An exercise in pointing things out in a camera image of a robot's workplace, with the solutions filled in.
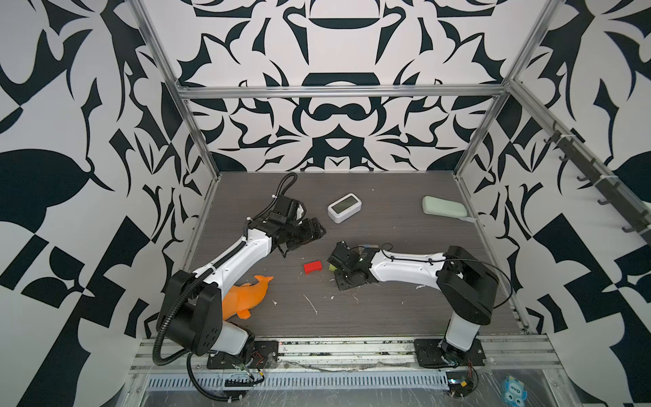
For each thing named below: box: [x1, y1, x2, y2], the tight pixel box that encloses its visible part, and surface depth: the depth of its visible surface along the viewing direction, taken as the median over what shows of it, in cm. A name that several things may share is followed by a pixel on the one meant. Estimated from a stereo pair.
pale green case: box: [422, 195, 477, 223], surface depth 109 cm
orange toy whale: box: [222, 274, 274, 321], surface depth 83 cm
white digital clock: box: [327, 192, 363, 224], surface depth 106 cm
